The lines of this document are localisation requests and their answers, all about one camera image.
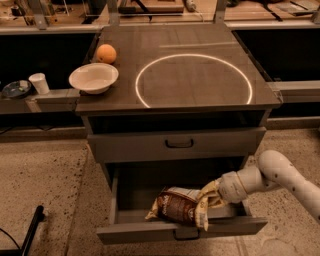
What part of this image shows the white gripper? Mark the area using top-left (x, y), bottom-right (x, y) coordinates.
top-left (195, 171), bottom-right (247, 231)

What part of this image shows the brown chip bag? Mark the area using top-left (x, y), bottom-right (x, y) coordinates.
top-left (145, 187), bottom-right (208, 231)

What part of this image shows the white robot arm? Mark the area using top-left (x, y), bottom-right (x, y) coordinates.
top-left (195, 150), bottom-right (320, 231)

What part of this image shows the open middle grey drawer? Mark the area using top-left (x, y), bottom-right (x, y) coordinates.
top-left (97, 159), bottom-right (267, 245)

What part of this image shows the grey drawer cabinet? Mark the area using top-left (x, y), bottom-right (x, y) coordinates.
top-left (74, 23), bottom-right (283, 246)

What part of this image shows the closed upper grey drawer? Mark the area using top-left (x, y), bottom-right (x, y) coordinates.
top-left (88, 127), bottom-right (266, 163)

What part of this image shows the white ceramic bowl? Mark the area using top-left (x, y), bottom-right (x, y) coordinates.
top-left (69, 63), bottom-right (119, 94)

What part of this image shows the black stand leg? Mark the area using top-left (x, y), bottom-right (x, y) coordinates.
top-left (0, 205), bottom-right (45, 256)

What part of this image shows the orange fruit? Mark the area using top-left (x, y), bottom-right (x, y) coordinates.
top-left (96, 44), bottom-right (117, 64)

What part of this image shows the low grey side shelf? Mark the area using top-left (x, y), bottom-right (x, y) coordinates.
top-left (0, 89), bottom-right (80, 114)

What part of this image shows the white paper cup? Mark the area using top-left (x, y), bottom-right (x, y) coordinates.
top-left (29, 73), bottom-right (50, 95)

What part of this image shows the black middle drawer handle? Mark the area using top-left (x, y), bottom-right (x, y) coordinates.
top-left (173, 228), bottom-right (200, 241)

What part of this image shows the black drawer handle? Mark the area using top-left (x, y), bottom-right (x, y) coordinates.
top-left (165, 139), bottom-right (194, 149)
top-left (173, 228), bottom-right (200, 241)

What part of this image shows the black upper drawer handle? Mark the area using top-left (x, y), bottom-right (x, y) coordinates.
top-left (165, 139), bottom-right (194, 149)

